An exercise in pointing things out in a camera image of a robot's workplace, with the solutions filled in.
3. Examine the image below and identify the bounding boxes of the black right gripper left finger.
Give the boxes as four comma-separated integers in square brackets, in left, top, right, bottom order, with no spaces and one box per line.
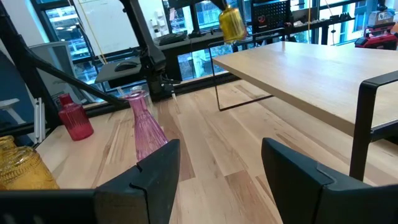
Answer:
[95,139,181,224]

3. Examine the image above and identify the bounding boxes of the yellow ribbed glass vase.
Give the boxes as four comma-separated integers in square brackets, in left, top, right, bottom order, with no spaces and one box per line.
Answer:
[218,4,248,44]

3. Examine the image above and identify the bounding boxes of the pink tall glass vase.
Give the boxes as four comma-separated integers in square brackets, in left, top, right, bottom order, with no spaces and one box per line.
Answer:
[124,90,169,162]

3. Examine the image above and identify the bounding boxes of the grey desk top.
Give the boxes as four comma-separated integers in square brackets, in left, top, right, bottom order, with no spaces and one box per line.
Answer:
[154,30,224,82]
[95,57,147,85]

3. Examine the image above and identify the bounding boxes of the yellow embossed glass vase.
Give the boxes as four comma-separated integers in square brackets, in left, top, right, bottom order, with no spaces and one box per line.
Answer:
[0,135,60,190]

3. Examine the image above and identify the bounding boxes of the black metal table frame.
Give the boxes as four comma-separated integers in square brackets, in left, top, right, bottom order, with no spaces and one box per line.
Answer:
[0,0,246,147]

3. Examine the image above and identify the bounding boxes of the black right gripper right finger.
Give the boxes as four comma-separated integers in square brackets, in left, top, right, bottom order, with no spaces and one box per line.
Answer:
[261,138,373,224]

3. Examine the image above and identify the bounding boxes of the black computer mouse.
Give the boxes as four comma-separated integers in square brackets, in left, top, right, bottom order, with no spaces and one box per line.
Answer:
[114,60,139,73]

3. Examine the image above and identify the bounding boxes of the red ribbed glass bottle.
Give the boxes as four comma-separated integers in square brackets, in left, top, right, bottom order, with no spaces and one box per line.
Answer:
[58,93,95,142]

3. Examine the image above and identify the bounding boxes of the red black power tool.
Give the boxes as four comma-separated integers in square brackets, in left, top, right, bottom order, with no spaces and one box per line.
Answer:
[354,23,398,50]

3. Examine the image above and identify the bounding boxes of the silver aluminium extrusion bar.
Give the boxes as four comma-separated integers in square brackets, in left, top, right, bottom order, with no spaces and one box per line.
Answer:
[33,98,47,144]

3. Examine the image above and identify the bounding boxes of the grey office partition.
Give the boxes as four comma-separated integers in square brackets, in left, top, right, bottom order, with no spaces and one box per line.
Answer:
[29,42,83,103]

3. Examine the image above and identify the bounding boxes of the wooden shelf black metal legs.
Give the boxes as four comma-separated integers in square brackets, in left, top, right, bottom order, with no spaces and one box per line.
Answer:
[208,40,398,182]

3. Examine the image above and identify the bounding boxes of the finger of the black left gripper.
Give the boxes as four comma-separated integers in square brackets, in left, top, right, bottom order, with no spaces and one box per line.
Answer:
[212,0,229,12]

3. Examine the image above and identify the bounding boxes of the white whiteboard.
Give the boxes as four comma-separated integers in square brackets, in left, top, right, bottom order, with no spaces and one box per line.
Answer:
[73,0,141,57]

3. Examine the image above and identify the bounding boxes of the grey labelled box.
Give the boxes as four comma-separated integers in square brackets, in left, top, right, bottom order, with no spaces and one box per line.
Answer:
[368,10,396,27]

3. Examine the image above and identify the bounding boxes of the black pegboard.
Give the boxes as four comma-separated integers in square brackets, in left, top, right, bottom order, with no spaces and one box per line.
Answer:
[251,0,292,34]

